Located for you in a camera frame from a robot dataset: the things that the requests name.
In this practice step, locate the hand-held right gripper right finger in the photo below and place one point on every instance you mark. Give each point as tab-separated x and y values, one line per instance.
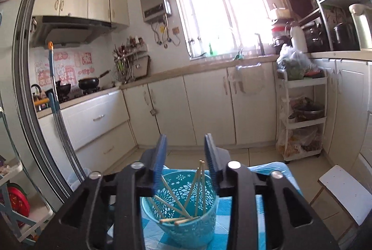
212	168

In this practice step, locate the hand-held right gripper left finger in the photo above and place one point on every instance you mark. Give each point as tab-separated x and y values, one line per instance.
159	168

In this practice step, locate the blue perforated plastic basket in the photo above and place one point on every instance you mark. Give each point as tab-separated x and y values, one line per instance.
186	234

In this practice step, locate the blue white checkered tablecloth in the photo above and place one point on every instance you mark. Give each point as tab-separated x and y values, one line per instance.
222	209

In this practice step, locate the bin with blue bag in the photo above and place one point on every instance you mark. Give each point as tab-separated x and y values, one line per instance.
77	178

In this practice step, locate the plastic bag of food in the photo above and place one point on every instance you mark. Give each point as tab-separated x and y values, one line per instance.
296	141

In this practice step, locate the beige kitchen countertop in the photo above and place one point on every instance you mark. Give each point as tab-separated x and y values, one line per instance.
162	75

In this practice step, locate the white cloth on bar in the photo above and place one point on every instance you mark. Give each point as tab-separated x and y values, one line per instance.
251	80

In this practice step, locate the dark cooking pot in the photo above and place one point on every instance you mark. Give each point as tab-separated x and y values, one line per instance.
308	113

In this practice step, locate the green bottle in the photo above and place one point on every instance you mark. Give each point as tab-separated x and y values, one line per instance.
211	49

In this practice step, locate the white storage trolley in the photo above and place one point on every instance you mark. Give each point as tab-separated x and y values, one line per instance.
302	82

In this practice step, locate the black stove pot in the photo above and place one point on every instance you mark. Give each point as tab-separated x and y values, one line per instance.
63	88

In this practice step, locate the plastic bag of greens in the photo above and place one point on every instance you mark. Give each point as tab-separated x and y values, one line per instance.
293	64

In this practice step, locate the metal sink faucet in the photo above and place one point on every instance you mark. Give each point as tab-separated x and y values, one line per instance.
261	43

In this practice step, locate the white stool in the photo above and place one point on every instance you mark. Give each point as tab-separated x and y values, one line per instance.
345	194

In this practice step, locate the blue mop pole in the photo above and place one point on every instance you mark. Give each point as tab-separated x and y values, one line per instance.
52	75

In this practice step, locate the metal kettle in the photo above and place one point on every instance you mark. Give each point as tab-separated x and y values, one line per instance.
36	94

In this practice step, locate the red round basin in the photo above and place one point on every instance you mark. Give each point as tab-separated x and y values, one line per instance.
16	203

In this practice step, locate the glass shelf side rack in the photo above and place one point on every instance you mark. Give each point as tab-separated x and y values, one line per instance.
11	168

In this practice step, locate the white thermos jug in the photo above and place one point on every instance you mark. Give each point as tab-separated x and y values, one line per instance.
298	41

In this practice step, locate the kitchen window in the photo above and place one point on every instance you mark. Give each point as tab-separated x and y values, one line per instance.
221	6

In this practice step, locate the grey range hood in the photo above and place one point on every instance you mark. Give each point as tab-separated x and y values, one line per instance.
66	32

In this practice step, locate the black microwave oven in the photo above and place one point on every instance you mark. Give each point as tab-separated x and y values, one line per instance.
315	36

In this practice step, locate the grey water heater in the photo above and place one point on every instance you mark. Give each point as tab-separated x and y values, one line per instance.
154	0

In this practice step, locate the black air fryer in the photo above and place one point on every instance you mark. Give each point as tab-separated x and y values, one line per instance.
345	36

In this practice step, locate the white electric water boiler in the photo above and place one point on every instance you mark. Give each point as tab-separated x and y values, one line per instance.
361	26

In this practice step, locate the wall utensil rack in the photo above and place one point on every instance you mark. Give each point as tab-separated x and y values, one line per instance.
125	58

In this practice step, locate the pink wall stickers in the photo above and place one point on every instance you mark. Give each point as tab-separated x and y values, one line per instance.
66	67

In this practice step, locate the grey sliding door frame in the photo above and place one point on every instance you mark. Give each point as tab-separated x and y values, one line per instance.
20	78

